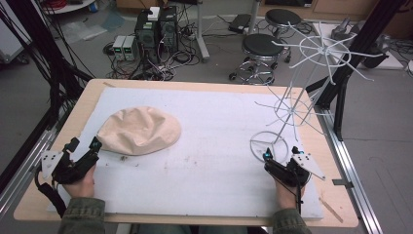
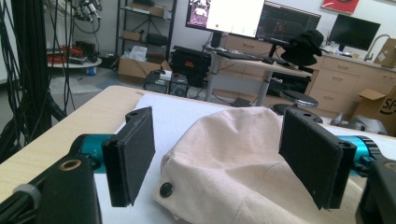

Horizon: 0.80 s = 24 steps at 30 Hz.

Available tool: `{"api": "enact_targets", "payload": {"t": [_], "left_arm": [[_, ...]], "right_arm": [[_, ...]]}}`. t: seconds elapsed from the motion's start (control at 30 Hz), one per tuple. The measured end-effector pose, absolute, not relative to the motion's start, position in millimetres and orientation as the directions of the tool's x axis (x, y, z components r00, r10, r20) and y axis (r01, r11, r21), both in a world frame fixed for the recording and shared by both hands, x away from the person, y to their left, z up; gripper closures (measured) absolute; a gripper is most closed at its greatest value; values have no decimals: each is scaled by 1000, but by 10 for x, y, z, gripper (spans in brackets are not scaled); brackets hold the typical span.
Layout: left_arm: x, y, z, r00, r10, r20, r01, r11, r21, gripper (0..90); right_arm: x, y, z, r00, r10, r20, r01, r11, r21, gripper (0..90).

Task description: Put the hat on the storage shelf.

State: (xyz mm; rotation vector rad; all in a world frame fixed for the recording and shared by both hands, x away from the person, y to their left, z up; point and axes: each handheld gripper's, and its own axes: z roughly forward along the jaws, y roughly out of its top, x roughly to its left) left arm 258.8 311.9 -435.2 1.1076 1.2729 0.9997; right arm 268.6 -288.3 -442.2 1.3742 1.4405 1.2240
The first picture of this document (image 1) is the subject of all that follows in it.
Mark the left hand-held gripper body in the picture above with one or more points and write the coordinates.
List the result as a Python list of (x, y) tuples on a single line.
[(76, 167)]

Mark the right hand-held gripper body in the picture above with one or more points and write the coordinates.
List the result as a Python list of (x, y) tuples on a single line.
[(289, 175)]

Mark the beige cloth hat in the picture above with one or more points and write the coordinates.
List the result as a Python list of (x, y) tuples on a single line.
[(139, 130)]

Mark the person's left hand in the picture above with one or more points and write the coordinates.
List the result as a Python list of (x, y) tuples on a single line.
[(82, 187)]

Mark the person's right hand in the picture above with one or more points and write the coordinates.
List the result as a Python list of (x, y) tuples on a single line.
[(287, 196)]

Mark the wooden stick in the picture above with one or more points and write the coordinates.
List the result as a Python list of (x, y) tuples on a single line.
[(331, 210)]

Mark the white foam mat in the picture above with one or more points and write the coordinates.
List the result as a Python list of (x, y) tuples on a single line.
[(207, 162)]

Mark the grey power supply unit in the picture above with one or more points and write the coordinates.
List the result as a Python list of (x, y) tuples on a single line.
[(119, 47), (130, 48)]

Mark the black round stool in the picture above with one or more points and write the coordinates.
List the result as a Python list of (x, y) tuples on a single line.
[(283, 17), (262, 45)]

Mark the black computer tower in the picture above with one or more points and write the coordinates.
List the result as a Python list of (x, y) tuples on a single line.
[(168, 29), (146, 34)]

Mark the grey machine on white board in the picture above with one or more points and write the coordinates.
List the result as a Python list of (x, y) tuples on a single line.
[(363, 42)]

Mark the black flat case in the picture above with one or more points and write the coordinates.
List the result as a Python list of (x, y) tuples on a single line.
[(239, 22)]

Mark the grey metal stand leg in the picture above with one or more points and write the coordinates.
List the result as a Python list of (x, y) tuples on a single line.
[(202, 35)]

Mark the white round table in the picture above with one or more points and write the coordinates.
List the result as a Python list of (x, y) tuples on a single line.
[(66, 6)]

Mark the white box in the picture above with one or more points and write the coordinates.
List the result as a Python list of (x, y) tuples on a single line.
[(154, 13)]

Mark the aluminium rail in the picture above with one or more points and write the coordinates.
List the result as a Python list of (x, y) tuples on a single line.
[(22, 169), (350, 175)]

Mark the grey metal bracket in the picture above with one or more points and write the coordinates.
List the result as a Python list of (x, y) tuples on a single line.
[(342, 183)]

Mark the black frame post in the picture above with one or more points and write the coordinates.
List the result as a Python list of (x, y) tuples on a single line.
[(344, 74), (42, 48)]

